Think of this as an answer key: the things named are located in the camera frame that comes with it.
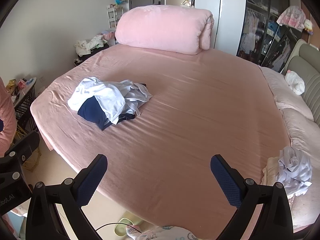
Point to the gold box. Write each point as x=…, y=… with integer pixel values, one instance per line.
x=11, y=84

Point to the white wardrobe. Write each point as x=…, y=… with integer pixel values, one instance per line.
x=215, y=10

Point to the white jacket with navy trim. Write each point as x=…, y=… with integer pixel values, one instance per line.
x=100, y=95

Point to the pale pink quilted bedspread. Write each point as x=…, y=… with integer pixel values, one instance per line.
x=300, y=135

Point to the black glass wardrobe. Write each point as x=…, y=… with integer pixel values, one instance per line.
x=262, y=30

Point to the grey padded headboard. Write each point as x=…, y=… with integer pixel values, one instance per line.
x=311, y=85

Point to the pink printed garment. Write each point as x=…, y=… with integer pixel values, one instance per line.
x=291, y=16

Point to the green slipper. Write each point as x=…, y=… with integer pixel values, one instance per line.
x=120, y=228
x=135, y=217

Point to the pile of pale clothes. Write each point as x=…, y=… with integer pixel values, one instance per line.
x=91, y=44

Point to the lavender crumpled garment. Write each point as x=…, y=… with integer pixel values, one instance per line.
x=295, y=170

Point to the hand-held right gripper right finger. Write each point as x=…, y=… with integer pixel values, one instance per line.
x=226, y=182

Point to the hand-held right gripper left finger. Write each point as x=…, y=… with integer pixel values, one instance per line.
x=91, y=180

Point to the pink folded duvet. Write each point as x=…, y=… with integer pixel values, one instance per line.
x=162, y=27

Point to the white plush toy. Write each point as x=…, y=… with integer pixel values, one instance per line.
x=295, y=81

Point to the navy pants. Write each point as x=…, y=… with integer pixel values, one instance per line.
x=91, y=112

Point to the pink bed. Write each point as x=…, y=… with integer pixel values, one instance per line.
x=187, y=105

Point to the white shelf rack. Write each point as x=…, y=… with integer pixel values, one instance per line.
x=113, y=17

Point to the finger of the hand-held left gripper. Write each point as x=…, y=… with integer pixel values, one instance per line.
x=27, y=142

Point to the yellow white plush duck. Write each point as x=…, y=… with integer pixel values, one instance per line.
x=308, y=25

